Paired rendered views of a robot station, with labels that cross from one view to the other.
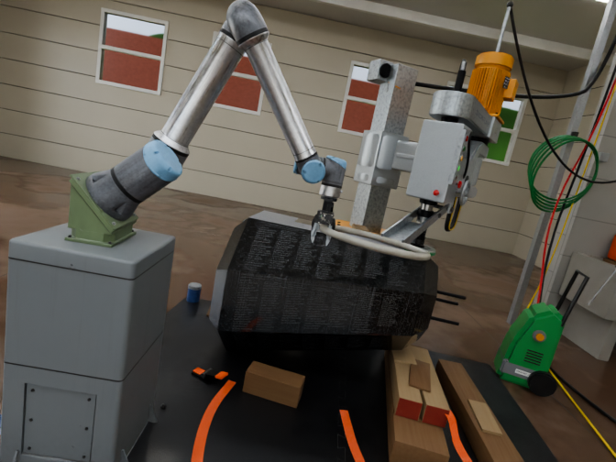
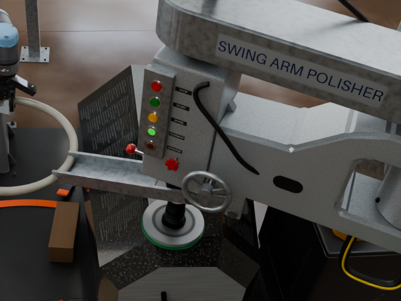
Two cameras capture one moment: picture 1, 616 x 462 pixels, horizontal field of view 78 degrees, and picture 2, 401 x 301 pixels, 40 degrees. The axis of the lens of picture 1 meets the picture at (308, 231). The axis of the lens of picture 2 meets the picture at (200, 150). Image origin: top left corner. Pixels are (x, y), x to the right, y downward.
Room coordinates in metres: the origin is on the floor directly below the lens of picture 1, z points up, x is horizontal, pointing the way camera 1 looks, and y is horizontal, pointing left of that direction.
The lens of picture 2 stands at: (1.79, -1.84, 2.35)
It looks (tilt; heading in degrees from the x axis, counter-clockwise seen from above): 41 degrees down; 70
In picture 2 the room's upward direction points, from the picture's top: 11 degrees clockwise
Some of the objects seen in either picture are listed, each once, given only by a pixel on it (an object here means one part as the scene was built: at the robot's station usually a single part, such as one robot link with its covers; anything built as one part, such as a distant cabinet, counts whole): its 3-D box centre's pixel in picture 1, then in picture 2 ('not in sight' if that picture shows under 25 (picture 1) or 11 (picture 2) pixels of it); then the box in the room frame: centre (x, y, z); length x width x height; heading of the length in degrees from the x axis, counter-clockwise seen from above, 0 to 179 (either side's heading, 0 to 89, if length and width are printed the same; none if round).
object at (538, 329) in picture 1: (537, 324); not in sight; (2.58, -1.73, 0.43); 0.35 x 0.35 x 0.87; 72
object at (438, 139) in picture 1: (442, 166); (217, 123); (2.25, -0.68, 1.36); 0.36 x 0.22 x 0.45; 148
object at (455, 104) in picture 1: (466, 122); (341, 65); (2.48, -0.83, 1.66); 0.96 x 0.25 x 0.17; 148
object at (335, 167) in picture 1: (334, 171); (5, 43); (1.64, -0.06, 1.23); 0.10 x 0.09 x 0.12; 102
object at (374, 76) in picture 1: (379, 71); not in sight; (3.12, -0.30, 2.00); 0.20 x 0.18 x 0.15; 177
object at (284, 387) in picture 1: (274, 383); (65, 231); (1.83, 0.02, 0.07); 0.30 x 0.12 x 0.12; 80
